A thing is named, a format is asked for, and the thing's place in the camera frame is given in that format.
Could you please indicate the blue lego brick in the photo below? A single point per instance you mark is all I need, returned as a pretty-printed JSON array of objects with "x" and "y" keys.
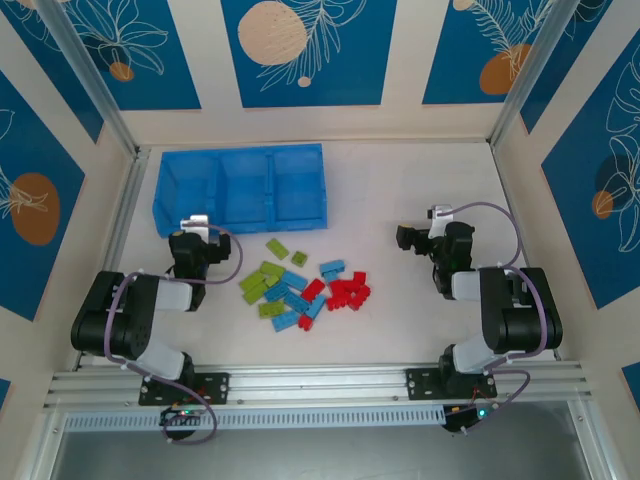
[
  {"x": 333, "y": 266},
  {"x": 284, "y": 320},
  {"x": 276, "y": 292},
  {"x": 314, "y": 308},
  {"x": 296, "y": 302},
  {"x": 295, "y": 280}
]

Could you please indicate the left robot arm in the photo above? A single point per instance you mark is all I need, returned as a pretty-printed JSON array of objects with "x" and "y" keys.
[{"x": 100, "y": 320}]

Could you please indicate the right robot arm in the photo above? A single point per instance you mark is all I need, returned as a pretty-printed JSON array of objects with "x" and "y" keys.
[{"x": 520, "y": 320}]

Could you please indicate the red lego brick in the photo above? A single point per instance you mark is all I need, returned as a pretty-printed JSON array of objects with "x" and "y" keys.
[
  {"x": 337, "y": 302},
  {"x": 342, "y": 287},
  {"x": 359, "y": 278},
  {"x": 313, "y": 290},
  {"x": 361, "y": 298},
  {"x": 306, "y": 323}
]

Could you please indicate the blue three-compartment plastic bin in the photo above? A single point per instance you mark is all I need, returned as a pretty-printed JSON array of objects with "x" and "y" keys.
[{"x": 250, "y": 190}]

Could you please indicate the small green lego brick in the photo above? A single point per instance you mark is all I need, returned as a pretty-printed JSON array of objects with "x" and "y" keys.
[
  {"x": 271, "y": 281},
  {"x": 299, "y": 258}
]

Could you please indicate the black controller board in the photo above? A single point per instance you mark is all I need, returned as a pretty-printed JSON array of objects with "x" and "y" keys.
[
  {"x": 465, "y": 417},
  {"x": 180, "y": 416}
]

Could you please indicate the grey metal sheet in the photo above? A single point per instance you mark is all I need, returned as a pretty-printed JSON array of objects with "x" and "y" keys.
[{"x": 320, "y": 455}]

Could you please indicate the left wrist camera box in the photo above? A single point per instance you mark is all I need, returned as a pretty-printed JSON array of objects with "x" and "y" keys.
[{"x": 195, "y": 224}]

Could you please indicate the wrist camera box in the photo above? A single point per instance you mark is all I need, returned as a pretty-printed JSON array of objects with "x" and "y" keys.
[
  {"x": 441, "y": 216},
  {"x": 195, "y": 224}
]

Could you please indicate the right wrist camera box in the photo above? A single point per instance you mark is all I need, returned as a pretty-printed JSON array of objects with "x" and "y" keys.
[{"x": 441, "y": 216}]

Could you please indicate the short aluminium side rail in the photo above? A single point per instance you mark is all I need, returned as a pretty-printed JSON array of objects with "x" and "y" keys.
[{"x": 127, "y": 210}]

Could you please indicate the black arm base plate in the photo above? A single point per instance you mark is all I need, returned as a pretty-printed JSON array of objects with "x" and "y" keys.
[
  {"x": 215, "y": 387},
  {"x": 422, "y": 382}
]

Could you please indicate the long aluminium mounting rail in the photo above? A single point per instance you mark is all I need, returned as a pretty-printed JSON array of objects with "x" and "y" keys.
[{"x": 320, "y": 380}]

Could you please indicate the aluminium frame post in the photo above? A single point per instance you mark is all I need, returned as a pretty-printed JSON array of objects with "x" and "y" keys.
[
  {"x": 535, "y": 75},
  {"x": 92, "y": 80}
]

